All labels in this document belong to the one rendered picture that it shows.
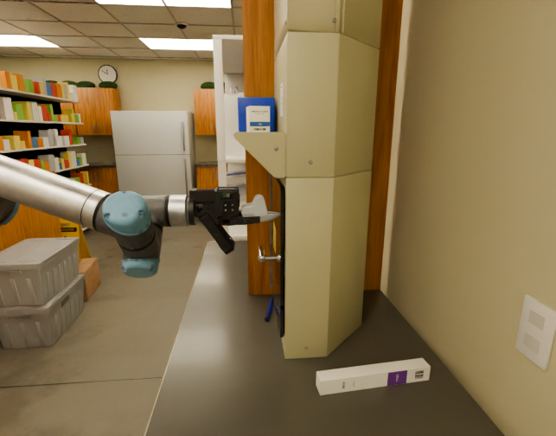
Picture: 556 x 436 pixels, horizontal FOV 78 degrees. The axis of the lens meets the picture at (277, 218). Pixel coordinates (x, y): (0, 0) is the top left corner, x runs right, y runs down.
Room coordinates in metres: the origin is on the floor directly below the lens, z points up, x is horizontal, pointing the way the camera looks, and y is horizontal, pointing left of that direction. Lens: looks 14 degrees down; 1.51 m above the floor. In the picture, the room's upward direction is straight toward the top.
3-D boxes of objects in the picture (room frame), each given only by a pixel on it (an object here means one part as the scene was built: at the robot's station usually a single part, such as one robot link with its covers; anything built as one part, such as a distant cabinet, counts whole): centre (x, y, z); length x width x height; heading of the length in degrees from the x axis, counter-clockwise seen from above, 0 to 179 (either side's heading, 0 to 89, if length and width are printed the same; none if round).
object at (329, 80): (0.95, -0.13, 1.33); 0.32 x 0.25 x 0.77; 5
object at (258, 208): (0.80, 0.04, 1.33); 0.09 x 0.03 x 0.06; 95
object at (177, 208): (0.80, 0.23, 1.33); 0.08 x 0.05 x 0.08; 5
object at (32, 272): (2.43, 1.81, 0.49); 0.60 x 0.42 x 0.33; 5
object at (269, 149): (0.93, 0.05, 1.46); 0.32 x 0.11 x 0.10; 5
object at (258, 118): (0.88, 0.05, 1.54); 0.05 x 0.05 x 0.06; 13
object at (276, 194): (0.94, 0.00, 1.19); 0.30 x 0.01 x 0.40; 5
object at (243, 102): (1.02, 0.06, 1.56); 0.10 x 0.10 x 0.09; 5
